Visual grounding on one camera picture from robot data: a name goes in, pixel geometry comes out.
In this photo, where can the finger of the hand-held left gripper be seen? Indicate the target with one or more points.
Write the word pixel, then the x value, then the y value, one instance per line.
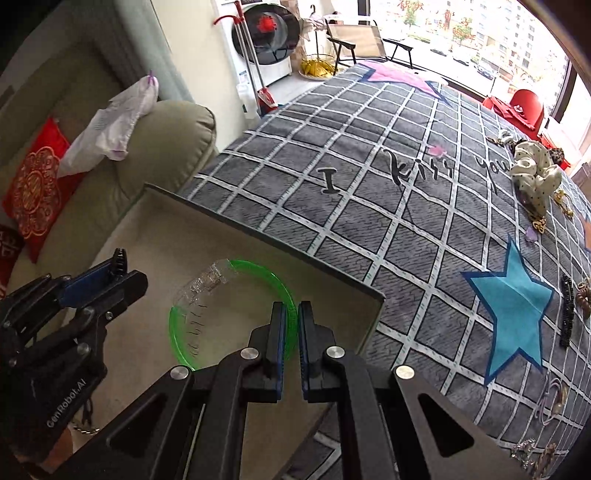
pixel 87 284
pixel 124 290

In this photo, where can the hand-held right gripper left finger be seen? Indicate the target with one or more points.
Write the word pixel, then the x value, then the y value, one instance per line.
pixel 279 341

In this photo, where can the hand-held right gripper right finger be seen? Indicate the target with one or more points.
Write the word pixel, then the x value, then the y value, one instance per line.
pixel 304 341

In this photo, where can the green plastic bangle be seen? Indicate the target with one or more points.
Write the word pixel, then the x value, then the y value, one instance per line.
pixel 265 272

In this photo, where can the grey cardboard box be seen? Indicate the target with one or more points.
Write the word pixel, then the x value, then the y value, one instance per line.
pixel 184 240

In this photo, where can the clear hair claw clip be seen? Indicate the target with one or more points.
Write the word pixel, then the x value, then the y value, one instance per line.
pixel 207 281

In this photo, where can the person's left hand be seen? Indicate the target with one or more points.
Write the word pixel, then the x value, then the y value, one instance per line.
pixel 60 445

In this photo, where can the red embroidered cushion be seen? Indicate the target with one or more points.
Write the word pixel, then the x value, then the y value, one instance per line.
pixel 39 189

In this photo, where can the grey checked blanket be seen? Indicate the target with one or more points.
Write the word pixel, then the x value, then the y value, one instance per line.
pixel 369 221

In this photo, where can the beige sofa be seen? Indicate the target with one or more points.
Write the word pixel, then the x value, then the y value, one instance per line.
pixel 152 152

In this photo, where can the white plastic bag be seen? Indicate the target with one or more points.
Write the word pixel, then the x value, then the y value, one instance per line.
pixel 111 124

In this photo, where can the grey curtain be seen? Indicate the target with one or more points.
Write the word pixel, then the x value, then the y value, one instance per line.
pixel 138 41

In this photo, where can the small pink gold earring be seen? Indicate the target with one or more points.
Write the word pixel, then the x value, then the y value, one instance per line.
pixel 538 228

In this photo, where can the black rhinestone barrette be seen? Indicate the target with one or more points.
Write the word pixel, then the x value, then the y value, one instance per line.
pixel 566 309

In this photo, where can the yellow basket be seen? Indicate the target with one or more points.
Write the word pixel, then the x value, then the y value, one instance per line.
pixel 317 68

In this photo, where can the white polka dot scrunchie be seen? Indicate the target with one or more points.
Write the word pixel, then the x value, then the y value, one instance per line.
pixel 535 175

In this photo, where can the white washing machine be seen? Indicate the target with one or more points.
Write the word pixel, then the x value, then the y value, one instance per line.
pixel 268 37

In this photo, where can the red cloth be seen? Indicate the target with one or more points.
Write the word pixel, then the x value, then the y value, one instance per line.
pixel 498 108

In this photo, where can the beige folding chair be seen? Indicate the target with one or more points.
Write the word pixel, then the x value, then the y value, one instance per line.
pixel 355 41

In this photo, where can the leopard print scrunchie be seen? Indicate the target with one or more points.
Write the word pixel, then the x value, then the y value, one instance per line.
pixel 558 157

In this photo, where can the red plastic chair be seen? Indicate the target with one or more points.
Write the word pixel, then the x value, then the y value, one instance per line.
pixel 526 110

